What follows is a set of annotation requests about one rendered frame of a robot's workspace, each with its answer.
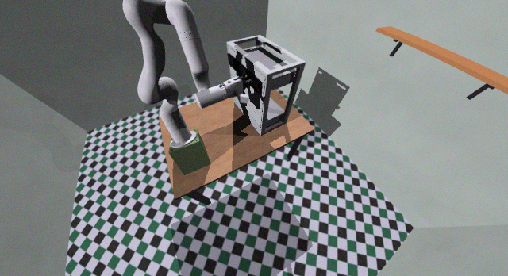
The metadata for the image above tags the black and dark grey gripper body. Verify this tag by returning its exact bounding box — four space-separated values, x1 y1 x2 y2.
223 76 243 98

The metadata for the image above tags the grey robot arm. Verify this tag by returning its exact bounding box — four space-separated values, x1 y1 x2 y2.
123 0 228 148

